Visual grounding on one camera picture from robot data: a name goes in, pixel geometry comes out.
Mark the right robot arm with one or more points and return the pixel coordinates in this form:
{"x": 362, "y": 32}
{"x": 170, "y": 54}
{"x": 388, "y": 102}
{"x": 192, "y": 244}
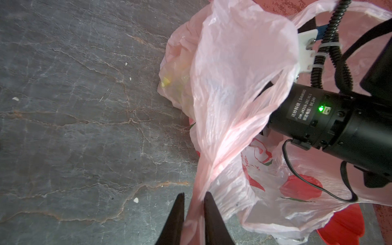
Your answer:
{"x": 352, "y": 127}

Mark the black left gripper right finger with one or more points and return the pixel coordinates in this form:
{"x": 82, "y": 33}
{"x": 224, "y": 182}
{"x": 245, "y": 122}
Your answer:
{"x": 216, "y": 232}

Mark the pink printed plastic bag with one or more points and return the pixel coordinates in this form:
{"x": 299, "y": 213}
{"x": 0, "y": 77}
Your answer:
{"x": 227, "y": 69}

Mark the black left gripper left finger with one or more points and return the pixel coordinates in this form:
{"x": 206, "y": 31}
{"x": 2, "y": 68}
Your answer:
{"x": 171, "y": 232}

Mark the red flower-shaped plate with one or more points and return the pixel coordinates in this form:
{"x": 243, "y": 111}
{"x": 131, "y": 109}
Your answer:
{"x": 346, "y": 227}

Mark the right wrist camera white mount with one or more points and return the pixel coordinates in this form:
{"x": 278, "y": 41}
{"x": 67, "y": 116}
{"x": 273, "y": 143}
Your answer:
{"x": 307, "y": 35}

